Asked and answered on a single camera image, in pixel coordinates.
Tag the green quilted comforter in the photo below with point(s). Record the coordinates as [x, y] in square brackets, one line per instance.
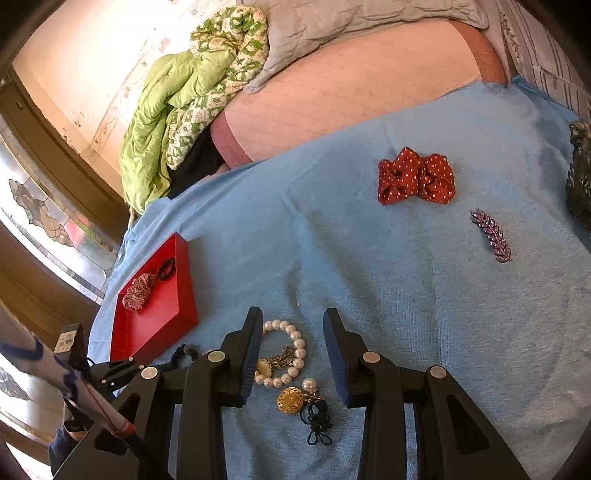
[183, 93]

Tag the red polka dot scrunchie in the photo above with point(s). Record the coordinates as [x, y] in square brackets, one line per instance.
[409, 175]

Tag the pink mattress sheet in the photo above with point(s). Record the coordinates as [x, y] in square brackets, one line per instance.
[352, 81]

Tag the red white checkered scrunchie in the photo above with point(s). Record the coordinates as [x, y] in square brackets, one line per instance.
[137, 294]

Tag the light blue blanket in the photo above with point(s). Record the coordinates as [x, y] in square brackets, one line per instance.
[304, 231]

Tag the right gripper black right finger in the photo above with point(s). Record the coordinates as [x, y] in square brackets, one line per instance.
[455, 440]

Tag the red shallow tray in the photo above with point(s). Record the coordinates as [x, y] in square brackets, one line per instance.
[168, 314]

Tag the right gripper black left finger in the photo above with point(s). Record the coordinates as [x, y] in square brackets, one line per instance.
[176, 416]

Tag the stained glass wooden door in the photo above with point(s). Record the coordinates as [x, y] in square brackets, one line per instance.
[61, 224]

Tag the gold round brooch with pearl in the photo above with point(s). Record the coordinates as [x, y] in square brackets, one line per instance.
[292, 399]

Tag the grey pillow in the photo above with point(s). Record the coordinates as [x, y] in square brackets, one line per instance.
[298, 28]

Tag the striped bed pillow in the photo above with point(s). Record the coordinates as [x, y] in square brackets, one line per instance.
[536, 56]

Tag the purple leaf hair clip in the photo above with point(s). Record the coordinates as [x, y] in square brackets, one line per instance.
[494, 234]

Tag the dark ornate figurine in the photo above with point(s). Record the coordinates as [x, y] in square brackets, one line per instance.
[578, 180]

